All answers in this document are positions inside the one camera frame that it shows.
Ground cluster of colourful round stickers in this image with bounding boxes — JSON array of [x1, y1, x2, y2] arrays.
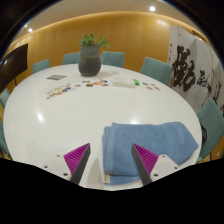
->
[[73, 78, 110, 88], [141, 81, 162, 92]]

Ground potted plant in grey pot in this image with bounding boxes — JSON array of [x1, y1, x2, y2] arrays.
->
[[77, 33, 111, 78]]

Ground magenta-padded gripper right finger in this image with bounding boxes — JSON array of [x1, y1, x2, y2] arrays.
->
[[130, 143, 182, 186]]

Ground grey card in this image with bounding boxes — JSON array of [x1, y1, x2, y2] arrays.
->
[[45, 74, 68, 81]]

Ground blue towel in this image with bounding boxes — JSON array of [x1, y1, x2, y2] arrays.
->
[[101, 121, 200, 186]]

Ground white folding screen with calligraphy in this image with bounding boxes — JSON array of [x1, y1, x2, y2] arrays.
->
[[166, 24, 224, 116]]

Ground teal chair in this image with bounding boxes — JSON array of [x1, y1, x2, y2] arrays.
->
[[195, 97, 224, 163]]

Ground group of teal chairs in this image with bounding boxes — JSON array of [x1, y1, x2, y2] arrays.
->
[[0, 50, 174, 158]]

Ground white flat box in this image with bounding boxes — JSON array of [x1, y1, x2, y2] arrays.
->
[[111, 77, 138, 89]]

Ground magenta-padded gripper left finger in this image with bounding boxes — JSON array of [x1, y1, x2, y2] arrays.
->
[[43, 143, 92, 185]]

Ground black wall monitor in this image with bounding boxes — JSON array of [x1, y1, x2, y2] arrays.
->
[[0, 43, 29, 93]]

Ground black bag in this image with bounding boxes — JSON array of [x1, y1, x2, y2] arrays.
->
[[199, 123, 208, 146]]

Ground colourful sticker sheet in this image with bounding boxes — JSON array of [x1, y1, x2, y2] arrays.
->
[[45, 83, 73, 100]]

